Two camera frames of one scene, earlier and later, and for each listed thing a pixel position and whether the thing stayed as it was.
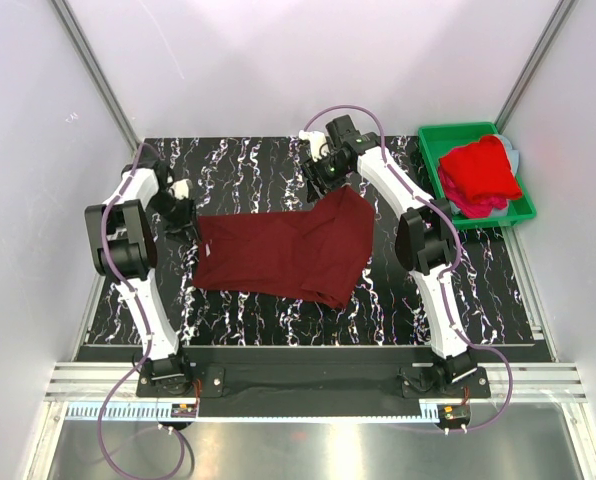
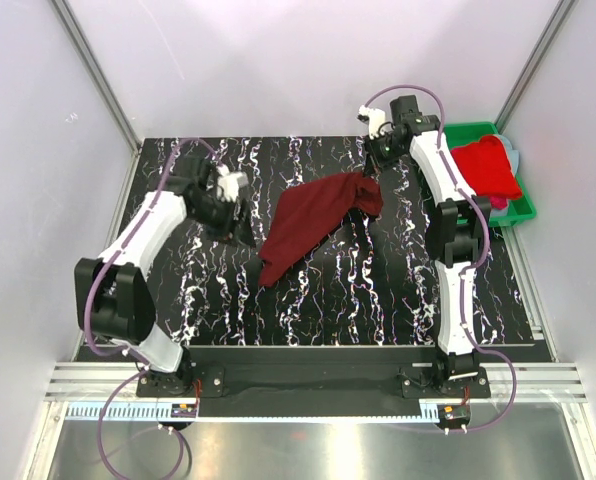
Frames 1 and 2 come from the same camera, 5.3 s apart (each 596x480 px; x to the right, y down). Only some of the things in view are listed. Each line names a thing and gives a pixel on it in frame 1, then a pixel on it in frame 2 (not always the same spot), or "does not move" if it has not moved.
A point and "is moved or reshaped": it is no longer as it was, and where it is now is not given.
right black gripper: (312, 172) to (372, 162)
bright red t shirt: (481, 170) does not move
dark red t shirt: (322, 254) is moved or reshaped
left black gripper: (187, 222) to (239, 230)
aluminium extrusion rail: (532, 381) does not move
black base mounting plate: (311, 381) does not move
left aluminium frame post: (97, 71) does not move
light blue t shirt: (513, 154) does not move
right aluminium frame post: (563, 10) does not move
